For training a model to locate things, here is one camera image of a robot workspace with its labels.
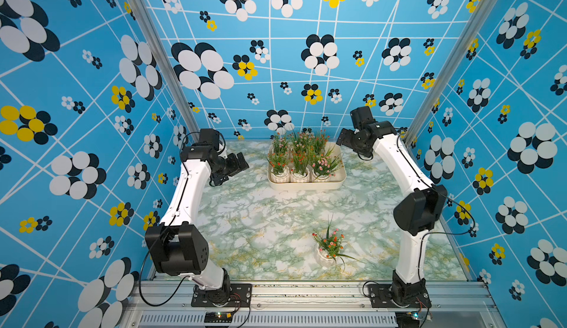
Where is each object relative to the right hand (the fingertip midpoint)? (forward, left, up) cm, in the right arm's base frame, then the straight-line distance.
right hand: (352, 143), depth 90 cm
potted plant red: (-4, +30, -15) cm, 34 cm away
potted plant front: (-39, +12, -10) cm, 42 cm away
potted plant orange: (+8, +13, -8) cm, 17 cm away
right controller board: (-57, -13, -22) cm, 62 cm away
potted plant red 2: (-4, +22, -14) cm, 26 cm away
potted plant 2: (+6, +21, -6) cm, 23 cm away
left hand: (-13, +44, 0) cm, 45 cm away
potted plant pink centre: (-6, +11, -6) cm, 14 cm away
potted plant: (+6, +30, -7) cm, 32 cm away
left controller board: (-57, +49, -24) cm, 79 cm away
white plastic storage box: (-6, +5, -20) cm, 21 cm away
